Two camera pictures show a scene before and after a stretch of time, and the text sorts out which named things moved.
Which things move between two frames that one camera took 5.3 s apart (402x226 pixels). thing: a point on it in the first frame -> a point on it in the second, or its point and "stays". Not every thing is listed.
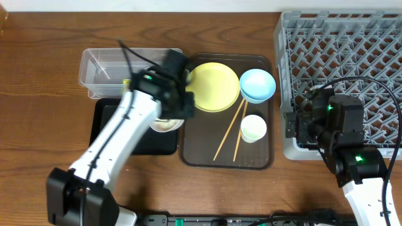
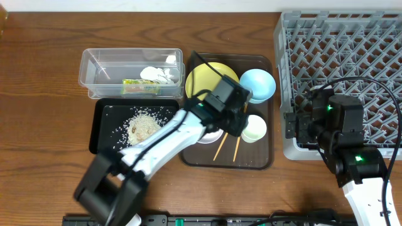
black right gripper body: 305,132 stays
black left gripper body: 181,105 -> 237,126
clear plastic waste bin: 102,71 stays
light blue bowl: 257,85 stays
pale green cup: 253,127 stays
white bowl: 166,125 -> 211,137
